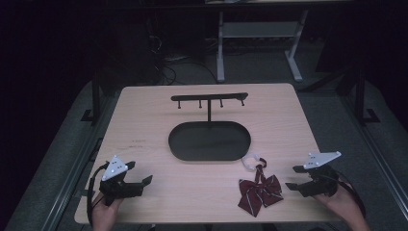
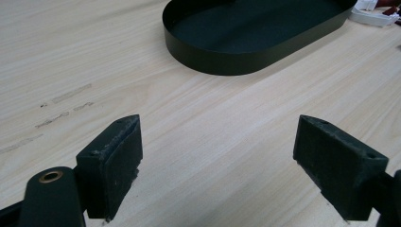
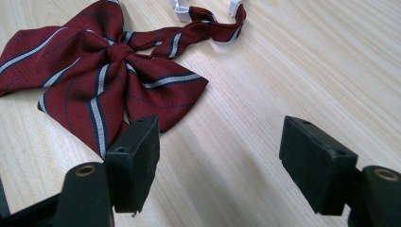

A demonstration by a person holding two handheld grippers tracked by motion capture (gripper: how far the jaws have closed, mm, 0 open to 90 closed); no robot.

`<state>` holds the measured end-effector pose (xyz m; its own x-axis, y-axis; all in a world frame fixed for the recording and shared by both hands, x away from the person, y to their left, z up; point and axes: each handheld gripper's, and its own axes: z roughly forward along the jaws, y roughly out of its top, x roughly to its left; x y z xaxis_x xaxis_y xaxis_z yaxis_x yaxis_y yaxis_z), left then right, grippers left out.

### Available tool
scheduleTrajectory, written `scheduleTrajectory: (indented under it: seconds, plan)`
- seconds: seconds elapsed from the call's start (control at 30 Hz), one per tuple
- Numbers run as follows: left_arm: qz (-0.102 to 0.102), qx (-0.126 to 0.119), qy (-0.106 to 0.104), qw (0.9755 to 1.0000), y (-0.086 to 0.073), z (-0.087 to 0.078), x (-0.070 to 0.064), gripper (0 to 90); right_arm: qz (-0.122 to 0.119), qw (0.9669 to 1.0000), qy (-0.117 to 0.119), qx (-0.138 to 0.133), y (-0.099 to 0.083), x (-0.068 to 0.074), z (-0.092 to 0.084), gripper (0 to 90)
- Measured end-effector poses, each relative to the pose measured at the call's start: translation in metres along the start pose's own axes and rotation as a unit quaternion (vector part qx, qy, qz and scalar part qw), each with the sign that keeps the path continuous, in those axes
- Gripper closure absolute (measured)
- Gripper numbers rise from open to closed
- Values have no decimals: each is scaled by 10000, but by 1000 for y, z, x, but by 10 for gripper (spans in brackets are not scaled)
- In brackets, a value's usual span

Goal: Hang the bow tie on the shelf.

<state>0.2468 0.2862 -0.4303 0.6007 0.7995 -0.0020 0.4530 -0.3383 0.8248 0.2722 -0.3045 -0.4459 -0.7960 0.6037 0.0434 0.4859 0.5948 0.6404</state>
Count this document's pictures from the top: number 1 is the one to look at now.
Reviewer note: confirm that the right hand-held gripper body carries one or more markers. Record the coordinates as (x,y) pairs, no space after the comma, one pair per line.
(322,183)

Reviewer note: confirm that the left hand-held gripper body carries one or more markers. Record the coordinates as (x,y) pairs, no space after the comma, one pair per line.
(120,189)

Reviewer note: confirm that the burgundy striped bow tie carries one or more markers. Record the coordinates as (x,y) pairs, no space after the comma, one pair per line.
(260,192)

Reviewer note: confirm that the black hook rack with tray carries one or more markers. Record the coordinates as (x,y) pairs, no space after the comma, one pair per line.
(209,141)

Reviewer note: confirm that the person's right hand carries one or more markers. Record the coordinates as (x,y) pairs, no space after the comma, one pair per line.
(344,203)

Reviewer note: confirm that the person's left hand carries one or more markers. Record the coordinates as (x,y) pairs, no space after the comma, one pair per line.
(103,215)

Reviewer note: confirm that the black metal stand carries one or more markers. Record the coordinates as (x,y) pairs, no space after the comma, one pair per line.
(95,96)
(360,96)

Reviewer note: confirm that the grey metal frame rail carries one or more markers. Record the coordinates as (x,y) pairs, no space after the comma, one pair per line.
(375,150)
(72,166)

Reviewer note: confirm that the white metal desk frame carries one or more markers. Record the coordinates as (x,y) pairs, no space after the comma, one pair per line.
(258,29)

